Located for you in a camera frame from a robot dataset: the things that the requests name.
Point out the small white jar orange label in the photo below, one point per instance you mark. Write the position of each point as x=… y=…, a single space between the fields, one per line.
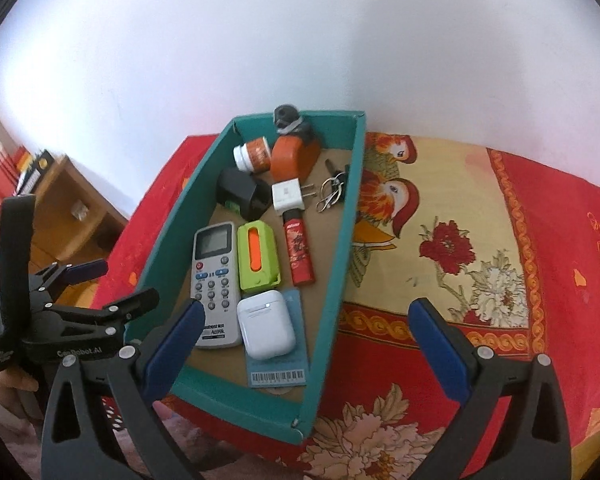
x=255 y=155

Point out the person's left hand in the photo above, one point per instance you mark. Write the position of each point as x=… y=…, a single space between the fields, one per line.
x=17 y=382

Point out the green case with orange slot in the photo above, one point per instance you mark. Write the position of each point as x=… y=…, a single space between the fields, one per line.
x=272 y=265

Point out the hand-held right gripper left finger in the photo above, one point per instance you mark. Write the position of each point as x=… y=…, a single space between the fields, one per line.
x=172 y=350

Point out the white charger plug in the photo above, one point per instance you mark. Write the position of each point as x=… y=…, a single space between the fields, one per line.
x=286 y=194

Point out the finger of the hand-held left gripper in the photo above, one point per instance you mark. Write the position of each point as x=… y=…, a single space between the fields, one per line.
x=87 y=270
x=135 y=302

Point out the wooden shelf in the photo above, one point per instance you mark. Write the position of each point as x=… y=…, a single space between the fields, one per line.
x=55 y=195

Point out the black car key with keyring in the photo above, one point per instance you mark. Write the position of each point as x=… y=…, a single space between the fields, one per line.
x=335 y=185

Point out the red lighter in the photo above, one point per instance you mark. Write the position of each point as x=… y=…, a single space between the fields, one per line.
x=297 y=250

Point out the black binder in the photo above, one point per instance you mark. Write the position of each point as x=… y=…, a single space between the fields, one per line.
x=32 y=172

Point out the orange container with black cap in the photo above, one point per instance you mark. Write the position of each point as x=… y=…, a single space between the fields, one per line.
x=292 y=160

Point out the black power adapter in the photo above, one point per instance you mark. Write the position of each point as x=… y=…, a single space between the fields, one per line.
x=240 y=190

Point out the small clear cup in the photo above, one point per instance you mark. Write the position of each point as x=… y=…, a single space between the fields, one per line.
x=80 y=209

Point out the teal cardboard box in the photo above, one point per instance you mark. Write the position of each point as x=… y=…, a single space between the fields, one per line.
x=330 y=310

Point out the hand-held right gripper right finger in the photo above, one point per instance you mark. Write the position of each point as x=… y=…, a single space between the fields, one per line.
x=442 y=350

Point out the blue ID card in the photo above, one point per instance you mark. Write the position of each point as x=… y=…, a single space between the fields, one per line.
x=280 y=375

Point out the white remote control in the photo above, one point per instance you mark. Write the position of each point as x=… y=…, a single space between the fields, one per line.
x=212 y=280

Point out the white earbuds case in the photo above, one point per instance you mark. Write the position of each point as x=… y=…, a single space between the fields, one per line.
x=265 y=325

